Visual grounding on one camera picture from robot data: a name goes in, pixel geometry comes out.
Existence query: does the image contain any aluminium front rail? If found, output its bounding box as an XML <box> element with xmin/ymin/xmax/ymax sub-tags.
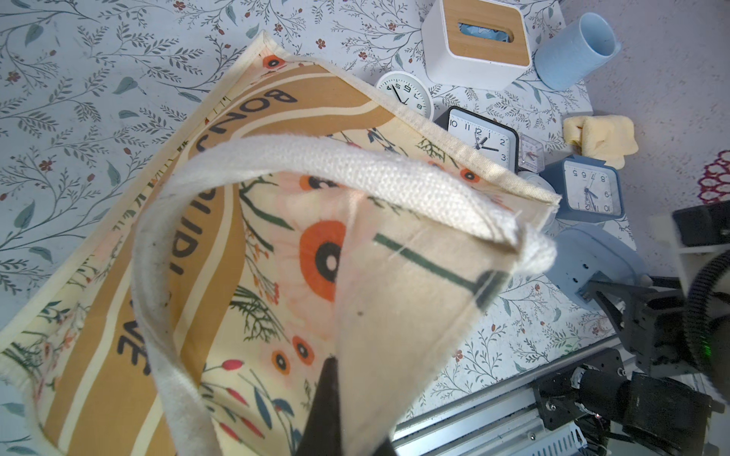
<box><xmin>393</xmin><ymin>336</ymin><xmax>636</xmax><ymax>455</ymax></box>

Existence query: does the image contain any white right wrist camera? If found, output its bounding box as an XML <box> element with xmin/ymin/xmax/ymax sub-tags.
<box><xmin>650</xmin><ymin>201</ymin><xmax>729</xmax><ymax>293</ymax></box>

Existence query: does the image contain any light blue mug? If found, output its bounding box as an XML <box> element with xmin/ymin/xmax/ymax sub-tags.
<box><xmin>533</xmin><ymin>13</ymin><xmax>622</xmax><ymax>90</ymax></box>

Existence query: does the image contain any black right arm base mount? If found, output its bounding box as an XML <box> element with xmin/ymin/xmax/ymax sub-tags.
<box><xmin>532</xmin><ymin>349</ymin><xmax>629</xmax><ymax>431</ymax></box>

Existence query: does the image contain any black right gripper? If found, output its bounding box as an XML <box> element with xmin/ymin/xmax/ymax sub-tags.
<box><xmin>587</xmin><ymin>271</ymin><xmax>696</xmax><ymax>376</ymax></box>

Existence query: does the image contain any white wooden-top tissue box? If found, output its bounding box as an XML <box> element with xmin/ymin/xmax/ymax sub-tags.
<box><xmin>421</xmin><ymin>0</ymin><xmax>532</xmax><ymax>91</ymax></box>

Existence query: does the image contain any cream floral canvas bag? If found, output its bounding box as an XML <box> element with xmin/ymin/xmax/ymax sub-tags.
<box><xmin>1</xmin><ymin>33</ymin><xmax>559</xmax><ymax>455</ymax></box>

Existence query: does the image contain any yellow cloth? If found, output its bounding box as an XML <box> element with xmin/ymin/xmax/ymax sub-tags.
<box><xmin>563</xmin><ymin>115</ymin><xmax>639</xmax><ymax>170</ymax></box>

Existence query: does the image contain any small clear alarm clock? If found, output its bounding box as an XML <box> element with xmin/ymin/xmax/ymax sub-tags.
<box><xmin>517</xmin><ymin>134</ymin><xmax>546</xmax><ymax>174</ymax></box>

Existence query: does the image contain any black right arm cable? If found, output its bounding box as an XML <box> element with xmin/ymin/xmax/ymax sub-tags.
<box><xmin>681</xmin><ymin>250</ymin><xmax>730</xmax><ymax>400</ymax></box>

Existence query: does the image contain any blue square alarm clock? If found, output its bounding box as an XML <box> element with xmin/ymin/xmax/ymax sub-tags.
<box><xmin>540</xmin><ymin>155</ymin><xmax>625</xmax><ymax>223</ymax></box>

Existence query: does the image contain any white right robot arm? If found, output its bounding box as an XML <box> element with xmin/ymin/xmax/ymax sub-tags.
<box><xmin>533</xmin><ymin>273</ymin><xmax>725</xmax><ymax>455</ymax></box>

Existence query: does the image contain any pale blue rounded alarm clock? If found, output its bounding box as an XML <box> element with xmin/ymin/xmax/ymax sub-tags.
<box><xmin>545</xmin><ymin>223</ymin><xmax>652</xmax><ymax>311</ymax></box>

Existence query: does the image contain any black square alarm clock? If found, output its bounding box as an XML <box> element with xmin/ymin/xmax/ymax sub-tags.
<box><xmin>435</xmin><ymin>106</ymin><xmax>520</xmax><ymax>173</ymax></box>

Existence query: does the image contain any white round flat-face clock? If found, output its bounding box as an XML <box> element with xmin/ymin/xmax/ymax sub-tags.
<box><xmin>376</xmin><ymin>70</ymin><xmax>435</xmax><ymax>120</ymax></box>

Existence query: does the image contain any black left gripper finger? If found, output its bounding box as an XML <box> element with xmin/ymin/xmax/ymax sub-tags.
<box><xmin>296</xmin><ymin>356</ymin><xmax>342</xmax><ymax>456</ymax></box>

